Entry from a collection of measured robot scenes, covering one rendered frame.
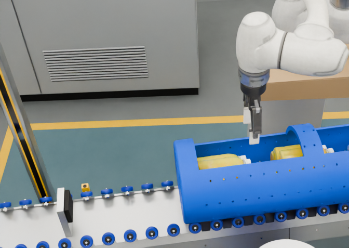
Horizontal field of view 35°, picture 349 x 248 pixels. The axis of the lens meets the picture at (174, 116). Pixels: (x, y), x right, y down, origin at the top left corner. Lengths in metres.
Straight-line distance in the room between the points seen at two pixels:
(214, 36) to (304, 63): 2.86
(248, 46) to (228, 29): 2.89
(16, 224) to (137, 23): 1.67
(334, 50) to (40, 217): 1.21
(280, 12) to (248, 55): 0.75
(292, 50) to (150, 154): 2.10
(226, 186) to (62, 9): 1.93
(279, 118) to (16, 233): 1.20
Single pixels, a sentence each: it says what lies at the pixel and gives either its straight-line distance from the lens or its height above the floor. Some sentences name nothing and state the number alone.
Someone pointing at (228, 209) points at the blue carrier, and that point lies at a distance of 1.80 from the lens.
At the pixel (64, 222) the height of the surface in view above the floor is 1.02.
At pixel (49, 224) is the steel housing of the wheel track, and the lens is 2.07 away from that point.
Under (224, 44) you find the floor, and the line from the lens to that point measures 4.20.
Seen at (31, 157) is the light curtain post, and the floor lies 0.98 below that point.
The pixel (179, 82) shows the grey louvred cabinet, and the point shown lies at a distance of 3.66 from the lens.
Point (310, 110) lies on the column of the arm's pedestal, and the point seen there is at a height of 0.87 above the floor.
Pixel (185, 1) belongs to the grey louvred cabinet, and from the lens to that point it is 3.28.
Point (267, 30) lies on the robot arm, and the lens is 1.45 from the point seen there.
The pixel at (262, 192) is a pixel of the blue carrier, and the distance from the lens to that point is 1.79.
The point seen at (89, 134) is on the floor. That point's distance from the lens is 3.62.
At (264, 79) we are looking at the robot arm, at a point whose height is 1.54.
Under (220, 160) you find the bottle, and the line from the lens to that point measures 1.84.
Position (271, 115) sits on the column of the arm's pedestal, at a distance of 2.45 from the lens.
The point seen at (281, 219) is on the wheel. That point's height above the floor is 0.96.
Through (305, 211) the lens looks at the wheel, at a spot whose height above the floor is 0.97.
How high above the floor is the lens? 2.57
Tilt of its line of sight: 45 degrees down
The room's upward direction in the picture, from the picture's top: 5 degrees counter-clockwise
